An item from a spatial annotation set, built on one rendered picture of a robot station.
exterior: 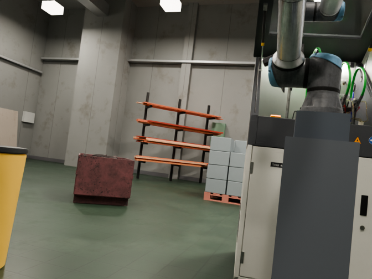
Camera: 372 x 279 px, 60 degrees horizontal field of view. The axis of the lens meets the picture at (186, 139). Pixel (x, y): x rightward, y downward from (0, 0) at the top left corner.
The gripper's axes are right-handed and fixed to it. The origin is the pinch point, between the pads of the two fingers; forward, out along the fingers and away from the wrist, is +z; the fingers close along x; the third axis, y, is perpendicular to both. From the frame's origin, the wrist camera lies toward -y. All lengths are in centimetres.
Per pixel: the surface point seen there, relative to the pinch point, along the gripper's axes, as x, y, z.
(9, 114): 680, -856, -37
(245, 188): 31, -15, 47
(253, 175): 31, -11, 39
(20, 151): -9, -126, 41
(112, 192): 208, -191, 86
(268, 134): 32.0, -5.9, 16.8
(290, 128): 33.4, 5.2, 12.5
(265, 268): 33, 0, 86
